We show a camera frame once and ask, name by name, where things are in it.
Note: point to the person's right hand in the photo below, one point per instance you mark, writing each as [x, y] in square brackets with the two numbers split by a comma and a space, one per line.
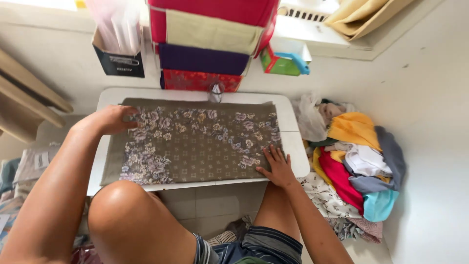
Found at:
[280, 170]

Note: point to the person's left hand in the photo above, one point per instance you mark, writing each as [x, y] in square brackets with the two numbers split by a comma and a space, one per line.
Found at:
[108, 119]

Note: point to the person's left fingers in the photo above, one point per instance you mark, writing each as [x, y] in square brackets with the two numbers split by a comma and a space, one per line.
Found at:
[133, 117]

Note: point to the olive floral patterned fabric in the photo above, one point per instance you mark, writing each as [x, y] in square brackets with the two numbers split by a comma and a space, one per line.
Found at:
[194, 143]

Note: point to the black box of plastic sleeves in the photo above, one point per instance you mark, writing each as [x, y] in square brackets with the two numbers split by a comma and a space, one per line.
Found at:
[119, 55]

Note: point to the red patterned folded fabric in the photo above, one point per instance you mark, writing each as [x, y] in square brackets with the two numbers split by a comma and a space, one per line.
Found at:
[199, 80]

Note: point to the small clear glass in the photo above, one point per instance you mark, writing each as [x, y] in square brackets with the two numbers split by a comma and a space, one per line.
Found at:
[216, 92]

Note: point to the purple folded fabric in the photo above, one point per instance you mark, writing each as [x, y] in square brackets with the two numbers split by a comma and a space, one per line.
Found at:
[203, 59]

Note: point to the person's legs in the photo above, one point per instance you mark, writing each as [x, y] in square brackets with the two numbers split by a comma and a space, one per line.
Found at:
[146, 223]

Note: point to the beige wooden boards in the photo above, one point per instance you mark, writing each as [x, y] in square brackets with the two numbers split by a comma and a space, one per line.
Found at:
[25, 99]

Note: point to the beige folded fabric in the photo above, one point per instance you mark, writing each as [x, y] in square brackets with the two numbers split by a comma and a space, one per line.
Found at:
[209, 31]

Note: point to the pile of packaged fabrics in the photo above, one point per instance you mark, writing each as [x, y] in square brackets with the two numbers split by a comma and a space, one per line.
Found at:
[25, 183]

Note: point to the green tissue box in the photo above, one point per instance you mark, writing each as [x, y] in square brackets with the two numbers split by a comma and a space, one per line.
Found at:
[284, 60]

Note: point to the white folding table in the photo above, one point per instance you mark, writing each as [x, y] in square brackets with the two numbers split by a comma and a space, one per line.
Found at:
[293, 146]

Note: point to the white plastic bag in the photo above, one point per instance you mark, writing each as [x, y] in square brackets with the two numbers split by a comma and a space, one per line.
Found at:
[310, 117]

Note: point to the striped dark shorts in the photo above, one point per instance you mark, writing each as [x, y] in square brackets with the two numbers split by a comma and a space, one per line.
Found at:
[252, 249]

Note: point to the window air vent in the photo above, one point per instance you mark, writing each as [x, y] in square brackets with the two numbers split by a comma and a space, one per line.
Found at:
[306, 14]

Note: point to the heap of colourful clothes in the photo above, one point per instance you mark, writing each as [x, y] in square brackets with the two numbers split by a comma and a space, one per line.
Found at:
[357, 168]

